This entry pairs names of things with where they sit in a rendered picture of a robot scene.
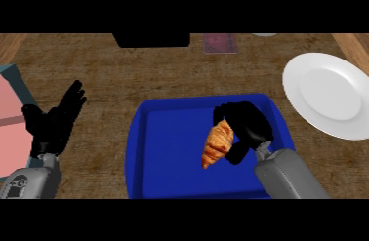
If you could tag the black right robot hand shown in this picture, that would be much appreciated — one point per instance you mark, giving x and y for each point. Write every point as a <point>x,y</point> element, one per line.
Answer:
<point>250,123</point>

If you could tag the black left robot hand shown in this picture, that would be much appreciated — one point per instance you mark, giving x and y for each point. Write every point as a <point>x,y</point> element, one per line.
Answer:
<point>52,128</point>

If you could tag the golden brown croissant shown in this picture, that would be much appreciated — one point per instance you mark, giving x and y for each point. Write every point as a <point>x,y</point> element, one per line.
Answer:
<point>218,143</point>

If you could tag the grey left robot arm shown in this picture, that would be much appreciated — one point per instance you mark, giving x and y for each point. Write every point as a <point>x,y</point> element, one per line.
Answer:
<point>33,180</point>

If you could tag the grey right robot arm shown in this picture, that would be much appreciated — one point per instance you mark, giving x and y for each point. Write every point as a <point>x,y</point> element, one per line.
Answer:
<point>285,173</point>

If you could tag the blue tray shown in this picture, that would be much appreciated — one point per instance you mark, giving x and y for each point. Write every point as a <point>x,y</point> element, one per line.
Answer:
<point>192,153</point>

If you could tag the white plate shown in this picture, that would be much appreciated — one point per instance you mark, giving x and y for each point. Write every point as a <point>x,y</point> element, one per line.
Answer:
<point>330,95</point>

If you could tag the pink and teal block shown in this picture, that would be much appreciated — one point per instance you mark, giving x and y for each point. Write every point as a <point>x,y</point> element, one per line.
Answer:
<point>12,121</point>

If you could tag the purple book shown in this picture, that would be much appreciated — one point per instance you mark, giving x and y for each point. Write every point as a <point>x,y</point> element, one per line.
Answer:
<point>220,43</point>

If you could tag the pale round object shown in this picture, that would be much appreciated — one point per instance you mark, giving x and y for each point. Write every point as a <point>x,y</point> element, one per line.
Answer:
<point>265,34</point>

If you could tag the black box appliance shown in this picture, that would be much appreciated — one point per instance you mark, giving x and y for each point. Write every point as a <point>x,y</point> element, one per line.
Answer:
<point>153,40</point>

